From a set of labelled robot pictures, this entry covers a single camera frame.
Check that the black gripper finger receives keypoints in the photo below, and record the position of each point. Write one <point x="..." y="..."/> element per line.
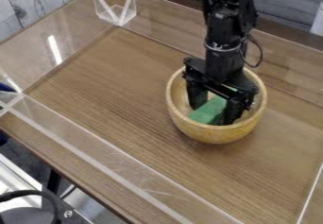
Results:
<point x="236" y="107"/>
<point x="197" y="94"/>

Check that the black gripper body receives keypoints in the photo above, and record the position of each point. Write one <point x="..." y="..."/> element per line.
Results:
<point x="220" y="72"/>

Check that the green rectangular block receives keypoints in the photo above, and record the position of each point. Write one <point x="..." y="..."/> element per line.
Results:
<point x="209" y="114"/>

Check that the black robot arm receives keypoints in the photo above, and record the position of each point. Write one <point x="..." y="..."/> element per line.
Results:
<point x="230" y="19"/>

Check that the brown wooden bowl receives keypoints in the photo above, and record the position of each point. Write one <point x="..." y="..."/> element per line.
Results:
<point x="216" y="135"/>

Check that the black table leg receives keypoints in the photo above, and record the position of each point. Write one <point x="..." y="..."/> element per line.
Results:
<point x="54" y="181"/>

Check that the blue object left edge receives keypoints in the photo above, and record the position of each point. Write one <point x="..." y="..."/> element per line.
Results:
<point x="6" y="88"/>

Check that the clear acrylic enclosure wall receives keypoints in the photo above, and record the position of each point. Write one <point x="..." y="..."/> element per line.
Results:
<point x="90" y="68"/>

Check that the black metal bracket with screw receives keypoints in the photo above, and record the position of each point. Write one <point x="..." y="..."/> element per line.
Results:
<point x="68" y="213"/>

